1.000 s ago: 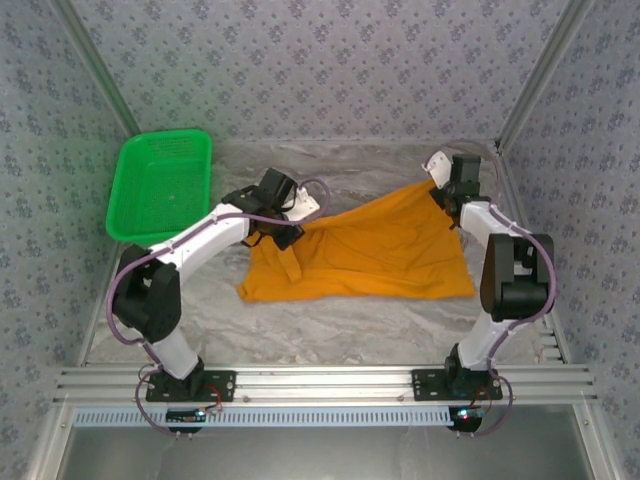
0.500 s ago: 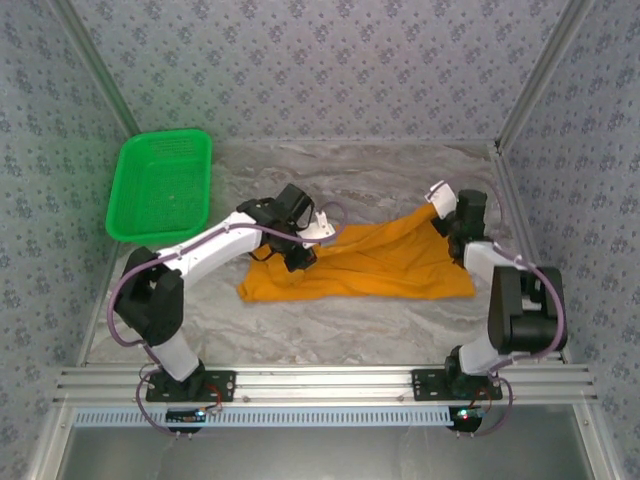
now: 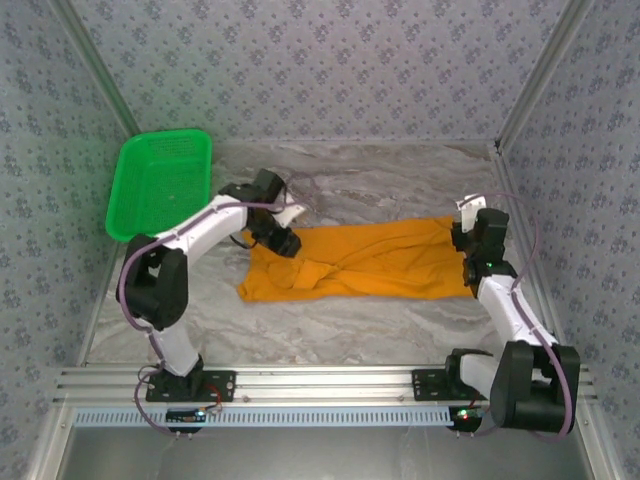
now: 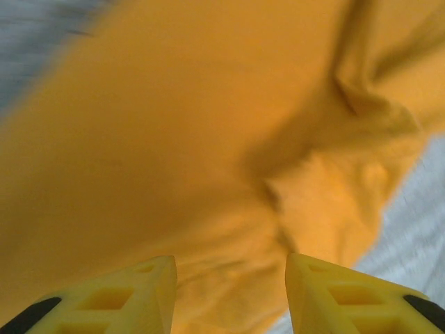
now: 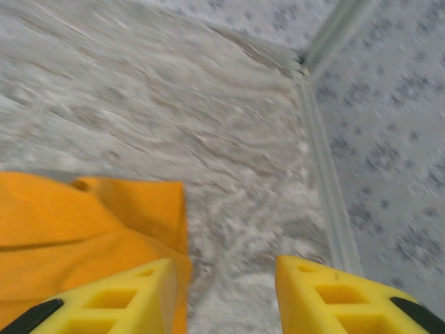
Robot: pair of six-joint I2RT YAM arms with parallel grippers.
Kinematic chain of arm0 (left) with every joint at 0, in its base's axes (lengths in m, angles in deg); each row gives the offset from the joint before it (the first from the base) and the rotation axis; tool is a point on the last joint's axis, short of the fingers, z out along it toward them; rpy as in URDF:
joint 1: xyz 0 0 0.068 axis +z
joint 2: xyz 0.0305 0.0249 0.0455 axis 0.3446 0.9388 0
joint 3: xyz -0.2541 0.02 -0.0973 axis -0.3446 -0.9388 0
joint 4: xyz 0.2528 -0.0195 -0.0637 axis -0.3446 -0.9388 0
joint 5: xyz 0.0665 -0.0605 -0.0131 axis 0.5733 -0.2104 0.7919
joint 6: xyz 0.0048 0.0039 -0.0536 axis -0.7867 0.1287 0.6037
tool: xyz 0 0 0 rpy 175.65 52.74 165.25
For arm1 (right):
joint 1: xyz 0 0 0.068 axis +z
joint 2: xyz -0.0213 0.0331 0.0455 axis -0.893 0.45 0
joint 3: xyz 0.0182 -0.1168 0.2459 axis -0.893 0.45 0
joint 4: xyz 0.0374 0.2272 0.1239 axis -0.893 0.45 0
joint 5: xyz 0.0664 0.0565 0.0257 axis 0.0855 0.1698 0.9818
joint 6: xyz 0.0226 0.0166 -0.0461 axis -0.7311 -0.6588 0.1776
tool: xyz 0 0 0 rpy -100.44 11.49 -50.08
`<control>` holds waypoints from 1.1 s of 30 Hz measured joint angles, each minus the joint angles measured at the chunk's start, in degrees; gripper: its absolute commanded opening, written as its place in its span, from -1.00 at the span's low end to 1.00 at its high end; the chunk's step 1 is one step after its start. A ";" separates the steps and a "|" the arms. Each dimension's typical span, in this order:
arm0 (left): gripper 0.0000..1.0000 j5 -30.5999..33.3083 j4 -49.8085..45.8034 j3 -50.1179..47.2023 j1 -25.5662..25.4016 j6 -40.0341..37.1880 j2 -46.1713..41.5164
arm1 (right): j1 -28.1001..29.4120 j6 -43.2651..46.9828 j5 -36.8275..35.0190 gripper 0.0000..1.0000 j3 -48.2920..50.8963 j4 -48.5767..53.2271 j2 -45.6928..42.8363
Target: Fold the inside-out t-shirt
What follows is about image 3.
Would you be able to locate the orange printed t-shirt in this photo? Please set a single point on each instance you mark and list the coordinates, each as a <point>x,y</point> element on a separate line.
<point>380,260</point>

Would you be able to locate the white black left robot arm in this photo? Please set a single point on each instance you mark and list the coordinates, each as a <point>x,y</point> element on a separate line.
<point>150,285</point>

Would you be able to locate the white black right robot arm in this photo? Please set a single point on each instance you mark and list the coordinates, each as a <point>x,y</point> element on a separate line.
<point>520,380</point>

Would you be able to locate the aluminium table edge strip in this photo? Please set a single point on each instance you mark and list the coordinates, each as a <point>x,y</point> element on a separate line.
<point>350,142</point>

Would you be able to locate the green plastic basket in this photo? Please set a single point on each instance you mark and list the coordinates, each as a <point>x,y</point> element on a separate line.
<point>160,185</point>

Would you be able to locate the right small circuit board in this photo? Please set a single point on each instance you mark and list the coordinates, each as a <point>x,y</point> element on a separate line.
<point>465,417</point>

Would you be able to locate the small circuit board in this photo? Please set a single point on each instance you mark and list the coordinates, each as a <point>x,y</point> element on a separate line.
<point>465,417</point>
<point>185,416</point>

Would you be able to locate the left small circuit board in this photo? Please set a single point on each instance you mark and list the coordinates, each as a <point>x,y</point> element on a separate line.
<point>185,416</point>

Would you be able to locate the grey metal panel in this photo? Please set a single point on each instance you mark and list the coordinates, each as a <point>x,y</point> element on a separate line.
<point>325,455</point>

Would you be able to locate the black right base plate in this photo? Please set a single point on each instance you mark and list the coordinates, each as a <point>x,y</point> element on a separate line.
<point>422,385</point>

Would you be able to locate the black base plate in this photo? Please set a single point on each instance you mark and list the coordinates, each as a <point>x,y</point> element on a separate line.
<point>422,385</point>
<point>225,387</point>

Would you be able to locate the aluminium frame post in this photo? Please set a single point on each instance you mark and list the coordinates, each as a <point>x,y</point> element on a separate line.
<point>600,445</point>
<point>545,70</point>
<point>47,445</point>
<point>95,65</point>

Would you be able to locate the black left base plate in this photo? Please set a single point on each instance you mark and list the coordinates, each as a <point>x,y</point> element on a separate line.
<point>225,387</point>

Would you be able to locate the aluminium mounting rail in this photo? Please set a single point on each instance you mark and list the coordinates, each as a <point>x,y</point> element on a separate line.
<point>325,385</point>

